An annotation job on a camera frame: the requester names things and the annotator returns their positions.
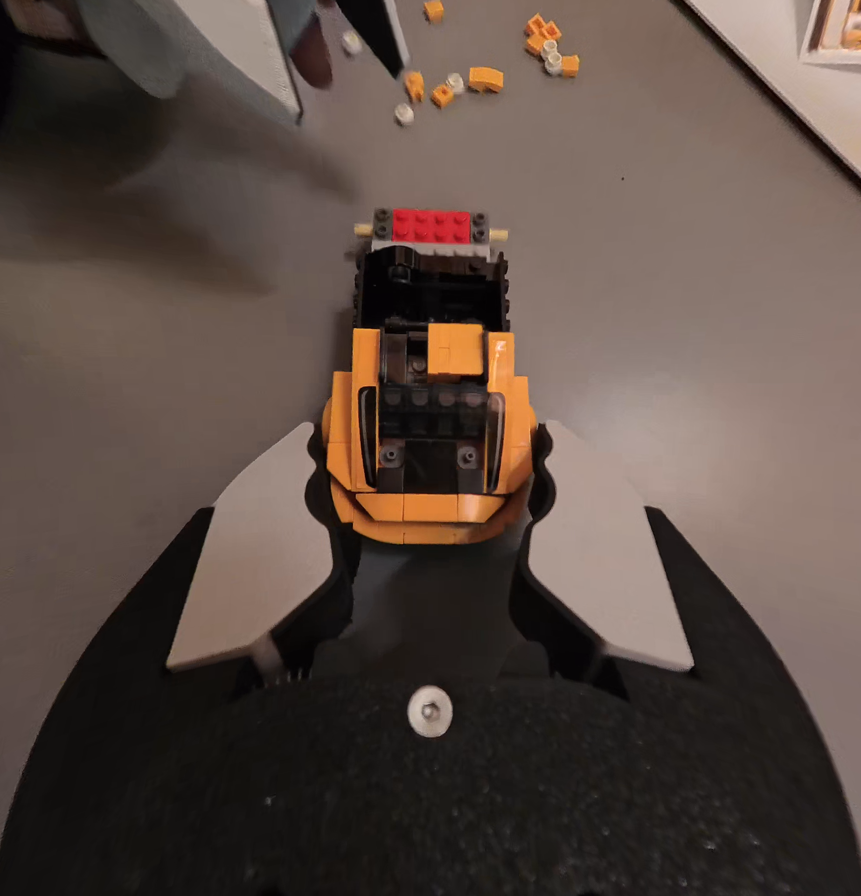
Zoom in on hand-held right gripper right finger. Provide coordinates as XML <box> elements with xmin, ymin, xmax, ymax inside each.
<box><xmin>514</xmin><ymin>420</ymin><xmax>696</xmax><ymax>673</ymax></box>

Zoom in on person's left hand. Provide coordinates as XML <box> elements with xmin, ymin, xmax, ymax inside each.
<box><xmin>289</xmin><ymin>14</ymin><xmax>335</xmax><ymax>91</ymax></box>

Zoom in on scattered orange white lego pieces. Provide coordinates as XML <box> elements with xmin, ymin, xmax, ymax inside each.
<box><xmin>340</xmin><ymin>0</ymin><xmax>583</xmax><ymax>128</ymax></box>

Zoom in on orange black lego car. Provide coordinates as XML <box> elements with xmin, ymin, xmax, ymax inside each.
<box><xmin>322</xmin><ymin>206</ymin><xmax>540</xmax><ymax>547</ymax></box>

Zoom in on white book stand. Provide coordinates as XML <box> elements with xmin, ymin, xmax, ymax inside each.
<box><xmin>682</xmin><ymin>0</ymin><xmax>861</xmax><ymax>196</ymax></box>

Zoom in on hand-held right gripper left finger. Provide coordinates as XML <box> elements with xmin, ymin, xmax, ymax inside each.
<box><xmin>166</xmin><ymin>422</ymin><xmax>354</xmax><ymax>673</ymax></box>

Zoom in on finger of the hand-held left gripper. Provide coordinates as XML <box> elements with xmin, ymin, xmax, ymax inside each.
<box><xmin>77</xmin><ymin>0</ymin><xmax>306</xmax><ymax>128</ymax></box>
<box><xmin>333</xmin><ymin>0</ymin><xmax>412</xmax><ymax>79</ymax></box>

